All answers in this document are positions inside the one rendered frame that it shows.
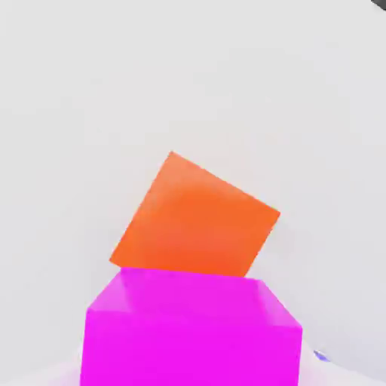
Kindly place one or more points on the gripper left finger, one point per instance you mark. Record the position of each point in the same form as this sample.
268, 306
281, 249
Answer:
64, 377

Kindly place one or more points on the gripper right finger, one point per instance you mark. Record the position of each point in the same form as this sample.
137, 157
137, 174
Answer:
316, 374

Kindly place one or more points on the small magenta cube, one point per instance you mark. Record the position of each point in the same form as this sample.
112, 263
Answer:
193, 337

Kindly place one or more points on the small orange cube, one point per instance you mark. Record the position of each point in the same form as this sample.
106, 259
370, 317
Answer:
196, 217

